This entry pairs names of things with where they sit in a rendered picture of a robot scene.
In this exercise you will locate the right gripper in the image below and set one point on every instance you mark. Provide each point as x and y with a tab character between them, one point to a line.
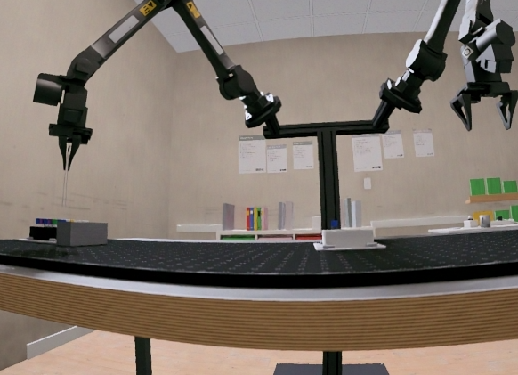
63	132

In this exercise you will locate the black vial rack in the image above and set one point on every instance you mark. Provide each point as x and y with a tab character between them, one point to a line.
42	233

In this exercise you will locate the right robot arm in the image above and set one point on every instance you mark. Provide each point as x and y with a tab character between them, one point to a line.
49	87

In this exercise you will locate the white rectangular tube rack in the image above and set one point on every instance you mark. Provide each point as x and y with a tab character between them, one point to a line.
348	239

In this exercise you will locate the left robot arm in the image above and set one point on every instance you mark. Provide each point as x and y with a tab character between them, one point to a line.
494	54

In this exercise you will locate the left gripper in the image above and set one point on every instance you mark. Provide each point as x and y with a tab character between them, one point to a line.
471	92

